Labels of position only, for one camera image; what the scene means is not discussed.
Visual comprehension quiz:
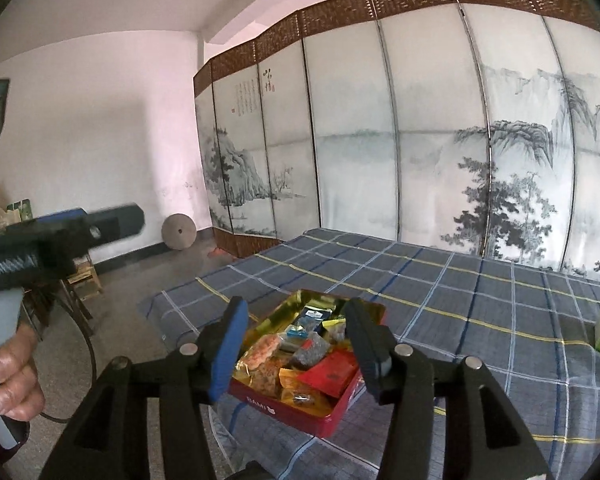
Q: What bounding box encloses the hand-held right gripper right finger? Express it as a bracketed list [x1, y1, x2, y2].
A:
[343, 297, 551, 480]

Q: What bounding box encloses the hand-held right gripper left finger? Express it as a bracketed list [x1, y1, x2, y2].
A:
[37, 296, 251, 480]

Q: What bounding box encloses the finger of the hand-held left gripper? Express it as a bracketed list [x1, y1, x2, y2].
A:
[35, 207, 88, 223]
[82, 203, 146, 251]

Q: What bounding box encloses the peanut brittle bar packet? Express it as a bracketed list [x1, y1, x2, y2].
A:
[237, 334, 283, 368]

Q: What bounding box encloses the yellow-ended clear candy packet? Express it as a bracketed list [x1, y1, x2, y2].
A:
[322, 317, 350, 346]

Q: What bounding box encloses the red snack packet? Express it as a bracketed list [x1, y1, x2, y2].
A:
[298, 350, 361, 398]

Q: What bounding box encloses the clear bag of fried snacks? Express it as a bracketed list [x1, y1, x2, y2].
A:
[242, 355, 287, 396]

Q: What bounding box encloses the dark brown snack block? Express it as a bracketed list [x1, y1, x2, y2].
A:
[291, 334, 331, 372]

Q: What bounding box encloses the navy cracker packet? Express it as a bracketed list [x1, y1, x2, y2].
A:
[295, 306, 337, 332]

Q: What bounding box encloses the red tin box gold inside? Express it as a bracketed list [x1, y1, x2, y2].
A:
[228, 288, 387, 439]

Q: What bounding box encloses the orange snack packet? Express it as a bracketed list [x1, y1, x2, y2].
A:
[278, 367, 333, 417]

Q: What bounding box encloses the person's left hand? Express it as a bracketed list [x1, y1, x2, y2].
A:
[0, 320, 46, 422]

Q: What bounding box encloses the green box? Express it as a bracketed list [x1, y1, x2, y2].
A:
[7, 199, 34, 222]

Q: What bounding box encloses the dark wooden chair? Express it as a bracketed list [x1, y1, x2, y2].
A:
[22, 280, 97, 341]

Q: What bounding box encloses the light wooden stool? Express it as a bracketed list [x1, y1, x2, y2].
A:
[62, 255, 104, 307]

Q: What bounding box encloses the round stone disc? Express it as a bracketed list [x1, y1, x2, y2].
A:
[161, 213, 197, 252]

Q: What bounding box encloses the blue checked tablecloth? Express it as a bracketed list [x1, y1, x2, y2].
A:
[137, 227, 600, 480]

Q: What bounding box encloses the painted landscape folding screen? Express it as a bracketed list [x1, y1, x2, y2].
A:
[193, 0, 600, 288]

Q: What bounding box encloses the black cable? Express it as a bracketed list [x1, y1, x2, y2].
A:
[42, 282, 98, 421]

